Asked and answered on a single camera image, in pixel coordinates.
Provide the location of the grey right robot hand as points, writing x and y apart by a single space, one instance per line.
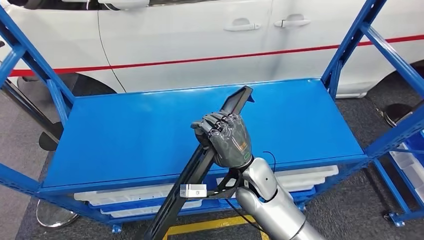
232 142

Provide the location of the black plastic plate part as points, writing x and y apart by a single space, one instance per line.
185 185

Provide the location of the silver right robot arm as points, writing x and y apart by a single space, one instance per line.
275 212

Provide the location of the blue metal shelf rack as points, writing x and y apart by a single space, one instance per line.
116 132

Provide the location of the white plastic crate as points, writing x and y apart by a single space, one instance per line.
410 172
308 172
132 194
298 188
308 181
132 211

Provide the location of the white car with red stripe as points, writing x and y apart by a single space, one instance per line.
182 39

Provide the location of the dark round stanchion base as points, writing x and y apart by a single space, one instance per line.
397 112

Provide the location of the blue wheeled rack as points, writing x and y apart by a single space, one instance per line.
396 219

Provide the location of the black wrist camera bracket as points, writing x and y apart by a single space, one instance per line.
213 194

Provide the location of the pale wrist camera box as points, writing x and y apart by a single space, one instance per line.
193 191

